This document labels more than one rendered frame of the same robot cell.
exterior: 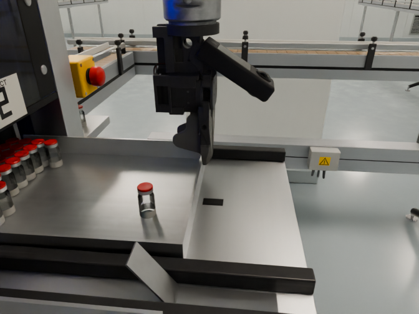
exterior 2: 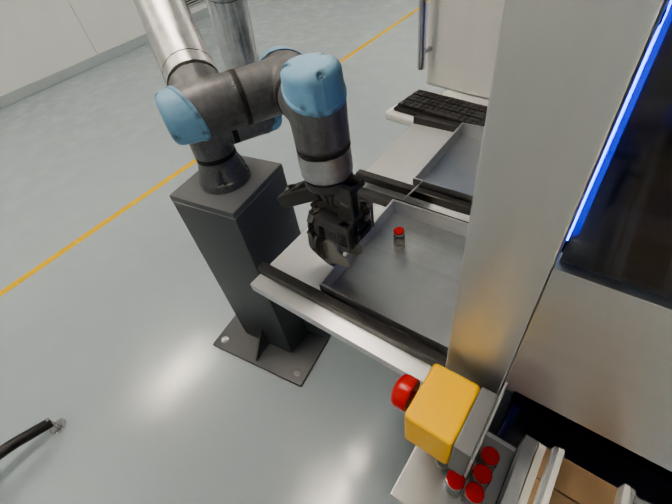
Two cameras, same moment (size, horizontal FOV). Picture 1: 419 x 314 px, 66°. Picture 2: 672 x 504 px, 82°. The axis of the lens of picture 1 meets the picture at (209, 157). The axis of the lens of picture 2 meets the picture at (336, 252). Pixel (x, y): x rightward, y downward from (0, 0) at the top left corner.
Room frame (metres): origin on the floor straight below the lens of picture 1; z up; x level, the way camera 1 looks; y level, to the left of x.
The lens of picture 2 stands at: (0.84, 0.30, 1.44)
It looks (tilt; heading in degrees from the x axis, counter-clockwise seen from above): 46 degrees down; 218
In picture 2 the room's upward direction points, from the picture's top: 11 degrees counter-clockwise
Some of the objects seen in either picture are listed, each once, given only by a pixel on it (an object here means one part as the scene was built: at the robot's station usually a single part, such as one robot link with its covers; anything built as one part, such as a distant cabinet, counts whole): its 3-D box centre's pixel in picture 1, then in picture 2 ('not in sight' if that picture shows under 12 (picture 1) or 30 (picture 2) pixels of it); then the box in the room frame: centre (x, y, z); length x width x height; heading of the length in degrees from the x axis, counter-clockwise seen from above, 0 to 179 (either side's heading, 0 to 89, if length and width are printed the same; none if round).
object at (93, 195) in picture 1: (83, 184); (441, 276); (0.41, 0.19, 0.90); 0.34 x 0.26 x 0.04; 85
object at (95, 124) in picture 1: (69, 128); (465, 482); (0.69, 0.32, 0.87); 0.14 x 0.13 x 0.02; 84
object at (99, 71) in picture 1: (94, 76); (410, 394); (0.66, 0.23, 0.99); 0.04 x 0.04 x 0.04; 84
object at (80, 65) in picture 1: (73, 75); (446, 416); (0.67, 0.28, 1.00); 0.08 x 0.07 x 0.07; 84
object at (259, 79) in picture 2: not in sight; (280, 85); (0.42, -0.07, 1.21); 0.11 x 0.11 x 0.08; 54
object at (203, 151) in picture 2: not in sight; (208, 127); (0.21, -0.54, 0.96); 0.13 x 0.12 x 0.14; 144
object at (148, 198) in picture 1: (146, 201); (399, 239); (0.36, 0.08, 0.90); 0.02 x 0.02 x 0.04
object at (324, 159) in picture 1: (323, 159); not in sight; (1.23, -0.49, 0.50); 0.12 x 0.05 x 0.09; 84
